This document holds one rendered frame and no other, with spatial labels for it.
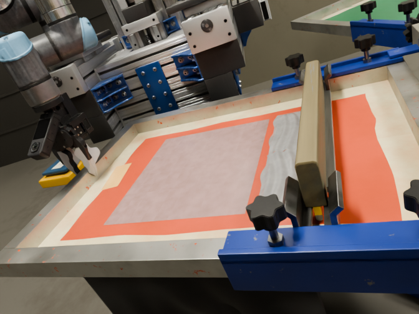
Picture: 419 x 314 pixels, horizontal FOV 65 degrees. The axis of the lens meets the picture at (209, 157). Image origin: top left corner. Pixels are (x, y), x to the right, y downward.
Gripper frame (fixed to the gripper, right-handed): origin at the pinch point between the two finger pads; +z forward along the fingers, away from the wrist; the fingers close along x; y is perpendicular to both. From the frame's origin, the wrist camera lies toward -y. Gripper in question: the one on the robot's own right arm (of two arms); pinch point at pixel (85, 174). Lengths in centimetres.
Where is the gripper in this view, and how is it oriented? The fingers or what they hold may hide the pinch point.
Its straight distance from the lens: 90.2
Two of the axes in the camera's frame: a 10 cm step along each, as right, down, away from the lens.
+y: 2.6, -5.5, 7.9
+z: 3.4, 8.2, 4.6
